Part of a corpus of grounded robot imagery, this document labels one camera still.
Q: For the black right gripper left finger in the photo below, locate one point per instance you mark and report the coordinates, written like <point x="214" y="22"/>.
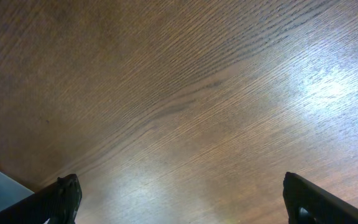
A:
<point x="57" y="203"/>

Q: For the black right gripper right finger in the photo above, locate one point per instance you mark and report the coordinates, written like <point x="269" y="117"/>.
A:
<point x="307" y="203"/>

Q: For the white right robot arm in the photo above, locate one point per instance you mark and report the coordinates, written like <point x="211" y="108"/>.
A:
<point x="12" y="192"/>

